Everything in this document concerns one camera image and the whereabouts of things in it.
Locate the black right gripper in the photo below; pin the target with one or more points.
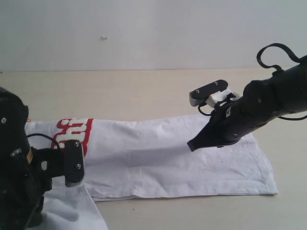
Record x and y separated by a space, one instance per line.
229 123

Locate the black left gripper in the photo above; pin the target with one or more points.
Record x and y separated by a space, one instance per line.
25 176

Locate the white t-shirt red lettering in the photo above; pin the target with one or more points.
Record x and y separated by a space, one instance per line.
144 159

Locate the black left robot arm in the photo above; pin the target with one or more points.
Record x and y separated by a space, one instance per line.
13 117

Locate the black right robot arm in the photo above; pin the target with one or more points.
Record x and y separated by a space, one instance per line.
289 87

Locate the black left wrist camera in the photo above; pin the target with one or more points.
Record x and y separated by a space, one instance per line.
73 163

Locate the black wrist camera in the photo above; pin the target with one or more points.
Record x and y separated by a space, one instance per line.
200 95
73 163

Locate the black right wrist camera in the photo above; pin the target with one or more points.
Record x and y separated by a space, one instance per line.
200 95

